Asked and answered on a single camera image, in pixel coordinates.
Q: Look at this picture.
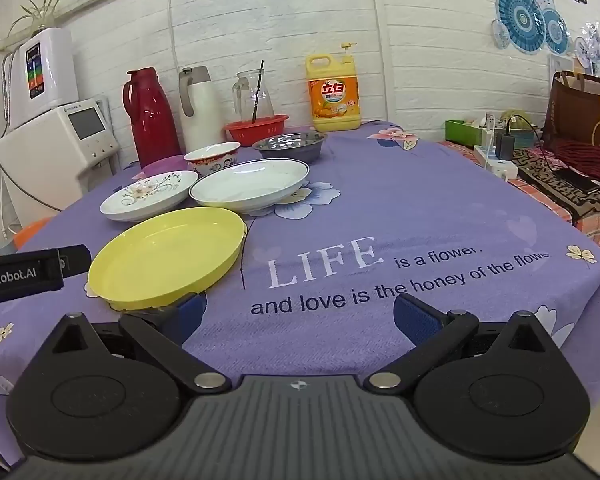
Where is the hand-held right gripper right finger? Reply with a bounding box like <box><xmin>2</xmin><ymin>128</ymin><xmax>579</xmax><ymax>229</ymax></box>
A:
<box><xmin>362</xmin><ymin>292</ymin><xmax>561</xmax><ymax>396</ymax></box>

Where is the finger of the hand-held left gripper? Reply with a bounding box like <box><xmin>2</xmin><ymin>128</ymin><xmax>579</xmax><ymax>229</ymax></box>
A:
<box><xmin>56</xmin><ymin>244</ymin><xmax>92</xmax><ymax>277</ymax></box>

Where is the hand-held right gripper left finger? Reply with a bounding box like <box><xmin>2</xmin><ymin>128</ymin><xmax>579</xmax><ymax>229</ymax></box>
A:
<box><xmin>45</xmin><ymin>291</ymin><xmax>233</xmax><ymax>396</ymax></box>

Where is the yellow plastic plate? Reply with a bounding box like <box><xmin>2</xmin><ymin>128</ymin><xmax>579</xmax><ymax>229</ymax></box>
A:
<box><xmin>87</xmin><ymin>206</ymin><xmax>248</xmax><ymax>311</ymax></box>

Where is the white floral plate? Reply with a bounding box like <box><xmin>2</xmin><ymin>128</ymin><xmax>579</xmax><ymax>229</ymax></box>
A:
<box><xmin>99</xmin><ymin>170</ymin><xmax>200</xmax><ymax>223</ymax></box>

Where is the large plain white plate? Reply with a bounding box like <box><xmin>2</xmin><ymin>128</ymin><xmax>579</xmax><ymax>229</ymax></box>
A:
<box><xmin>188</xmin><ymin>158</ymin><xmax>311</xmax><ymax>214</ymax></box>

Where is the white bowl with red pattern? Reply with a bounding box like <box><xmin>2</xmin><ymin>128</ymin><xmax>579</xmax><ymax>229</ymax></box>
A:
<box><xmin>183</xmin><ymin>141</ymin><xmax>242</xmax><ymax>177</ymax></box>

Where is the grey metal bowl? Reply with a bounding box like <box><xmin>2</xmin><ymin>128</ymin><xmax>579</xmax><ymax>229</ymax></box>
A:
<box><xmin>251</xmin><ymin>131</ymin><xmax>328</xmax><ymax>165</ymax></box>

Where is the orange stool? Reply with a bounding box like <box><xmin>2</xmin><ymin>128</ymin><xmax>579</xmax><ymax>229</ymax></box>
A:
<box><xmin>12</xmin><ymin>216</ymin><xmax>56</xmax><ymax>251</ymax></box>

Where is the white appliance with screen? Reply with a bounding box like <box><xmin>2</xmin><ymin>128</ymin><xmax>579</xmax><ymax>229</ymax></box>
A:
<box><xmin>0</xmin><ymin>97</ymin><xmax>121</xmax><ymax>228</ymax></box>

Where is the purple flowered tablecloth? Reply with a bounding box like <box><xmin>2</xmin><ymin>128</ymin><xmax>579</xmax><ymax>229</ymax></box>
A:
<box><xmin>0</xmin><ymin>120</ymin><xmax>600</xmax><ymax>466</ymax></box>

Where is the purple plastic bowl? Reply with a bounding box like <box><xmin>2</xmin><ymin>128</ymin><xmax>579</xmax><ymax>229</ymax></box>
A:
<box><xmin>131</xmin><ymin>156</ymin><xmax>190</xmax><ymax>181</ymax></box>

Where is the red thermos jug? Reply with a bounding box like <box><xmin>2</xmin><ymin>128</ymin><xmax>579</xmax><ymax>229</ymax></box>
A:
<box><xmin>122</xmin><ymin>67</ymin><xmax>182</xmax><ymax>168</ymax></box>

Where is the white power strip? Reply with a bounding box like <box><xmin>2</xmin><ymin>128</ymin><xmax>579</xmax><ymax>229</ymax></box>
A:
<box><xmin>473</xmin><ymin>145</ymin><xmax>521</xmax><ymax>181</ymax></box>

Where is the brown patterned cloth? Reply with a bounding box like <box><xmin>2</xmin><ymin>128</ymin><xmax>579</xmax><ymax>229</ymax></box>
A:
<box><xmin>512</xmin><ymin>147</ymin><xmax>600</xmax><ymax>221</ymax></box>

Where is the red plastic basket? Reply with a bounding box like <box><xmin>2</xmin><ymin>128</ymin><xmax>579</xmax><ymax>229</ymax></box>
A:
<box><xmin>224</xmin><ymin>114</ymin><xmax>290</xmax><ymax>147</ymax></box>

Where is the green box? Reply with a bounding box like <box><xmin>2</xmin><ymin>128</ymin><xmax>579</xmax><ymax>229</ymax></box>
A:
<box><xmin>445</xmin><ymin>119</ymin><xmax>541</xmax><ymax>148</ymax></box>

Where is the white water purifier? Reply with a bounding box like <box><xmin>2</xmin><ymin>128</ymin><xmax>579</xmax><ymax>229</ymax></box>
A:
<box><xmin>2</xmin><ymin>27</ymin><xmax>81</xmax><ymax>131</ymax></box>

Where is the white thermos jug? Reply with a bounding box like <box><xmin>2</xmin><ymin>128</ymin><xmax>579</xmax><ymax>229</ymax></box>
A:
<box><xmin>178</xmin><ymin>66</ymin><xmax>227</xmax><ymax>153</ymax></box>

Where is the black charger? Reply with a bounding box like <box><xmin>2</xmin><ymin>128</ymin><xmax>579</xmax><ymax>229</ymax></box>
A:
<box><xmin>495</xmin><ymin>132</ymin><xmax>517</xmax><ymax>161</ymax></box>

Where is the orange plaid cloth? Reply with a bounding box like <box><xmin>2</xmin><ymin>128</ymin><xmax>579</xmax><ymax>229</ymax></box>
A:
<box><xmin>437</xmin><ymin>140</ymin><xmax>600</xmax><ymax>261</ymax></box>

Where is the black phone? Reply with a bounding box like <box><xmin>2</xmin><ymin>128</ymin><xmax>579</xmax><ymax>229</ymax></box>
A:
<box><xmin>552</xmin><ymin>167</ymin><xmax>600</xmax><ymax>195</ymax></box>

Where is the glass pitcher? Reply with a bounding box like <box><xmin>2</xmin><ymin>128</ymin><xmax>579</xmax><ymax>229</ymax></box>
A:
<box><xmin>231</xmin><ymin>70</ymin><xmax>275</xmax><ymax>123</ymax></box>

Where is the black stirring stick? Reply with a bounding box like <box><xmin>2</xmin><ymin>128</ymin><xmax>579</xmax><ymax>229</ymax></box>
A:
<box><xmin>251</xmin><ymin>60</ymin><xmax>265</xmax><ymax>123</ymax></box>

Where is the yellow detergent bottle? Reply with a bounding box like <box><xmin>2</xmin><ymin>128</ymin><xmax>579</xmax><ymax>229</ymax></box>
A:
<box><xmin>305</xmin><ymin>42</ymin><xmax>361</xmax><ymax>133</ymax></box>

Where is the green potted plant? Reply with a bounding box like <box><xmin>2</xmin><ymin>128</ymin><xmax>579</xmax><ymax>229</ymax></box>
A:
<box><xmin>7</xmin><ymin>0</ymin><xmax>81</xmax><ymax>36</ymax></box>

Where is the brown paper bag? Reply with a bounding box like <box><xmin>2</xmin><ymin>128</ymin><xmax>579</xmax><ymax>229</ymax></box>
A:
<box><xmin>542</xmin><ymin>71</ymin><xmax>600</xmax><ymax>152</ymax></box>

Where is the medium blue paper fan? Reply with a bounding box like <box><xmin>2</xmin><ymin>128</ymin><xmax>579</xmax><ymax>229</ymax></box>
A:
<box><xmin>542</xmin><ymin>7</ymin><xmax>571</xmax><ymax>56</ymax></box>

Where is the large blue paper fan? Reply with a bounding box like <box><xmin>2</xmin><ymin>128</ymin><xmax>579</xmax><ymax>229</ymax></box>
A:
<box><xmin>495</xmin><ymin>0</ymin><xmax>548</xmax><ymax>56</ymax></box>

